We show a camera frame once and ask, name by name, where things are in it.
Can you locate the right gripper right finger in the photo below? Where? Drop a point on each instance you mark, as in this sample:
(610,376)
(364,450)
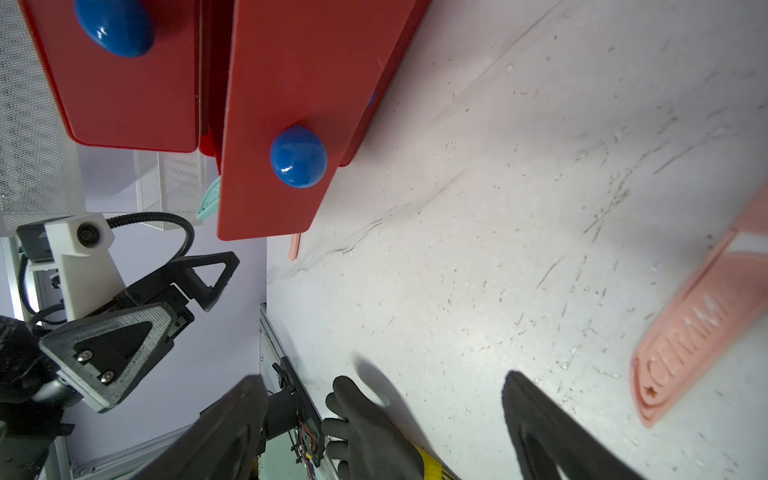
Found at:
(548,442)

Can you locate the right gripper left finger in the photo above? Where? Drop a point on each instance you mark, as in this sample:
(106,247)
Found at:
(222,443)

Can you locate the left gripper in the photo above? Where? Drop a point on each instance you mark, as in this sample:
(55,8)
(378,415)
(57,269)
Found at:
(102,357)

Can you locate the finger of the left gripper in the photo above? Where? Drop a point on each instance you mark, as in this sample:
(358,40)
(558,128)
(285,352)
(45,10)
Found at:
(177,282)

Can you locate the teal knife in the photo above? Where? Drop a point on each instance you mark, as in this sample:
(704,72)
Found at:
(210,201)

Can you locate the pink knife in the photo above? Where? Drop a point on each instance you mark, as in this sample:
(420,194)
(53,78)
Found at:
(717,303)
(294,247)

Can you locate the red top drawer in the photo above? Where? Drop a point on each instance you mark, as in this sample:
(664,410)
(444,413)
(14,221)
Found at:
(150,102)

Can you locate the red drawer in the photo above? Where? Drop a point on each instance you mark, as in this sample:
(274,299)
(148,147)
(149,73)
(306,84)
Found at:
(320,65)
(150,102)

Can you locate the lower white mesh shelf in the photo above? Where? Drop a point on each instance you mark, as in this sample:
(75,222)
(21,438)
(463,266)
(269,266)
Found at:
(170,182)

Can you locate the white mesh shelf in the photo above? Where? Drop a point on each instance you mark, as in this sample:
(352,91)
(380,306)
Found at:
(40,168)
(170,182)

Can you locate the black yellow work glove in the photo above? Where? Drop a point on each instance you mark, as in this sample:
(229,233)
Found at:
(367,445)

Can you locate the upper white mesh shelf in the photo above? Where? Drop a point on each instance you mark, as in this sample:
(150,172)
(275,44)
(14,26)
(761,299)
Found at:
(40,168)

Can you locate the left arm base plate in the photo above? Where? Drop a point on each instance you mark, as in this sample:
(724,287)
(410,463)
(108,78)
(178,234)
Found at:
(291,410)

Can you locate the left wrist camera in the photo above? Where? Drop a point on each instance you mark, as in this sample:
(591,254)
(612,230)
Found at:
(77,248)

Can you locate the aluminium mounting rail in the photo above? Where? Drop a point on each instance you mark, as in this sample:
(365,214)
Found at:
(270,464)

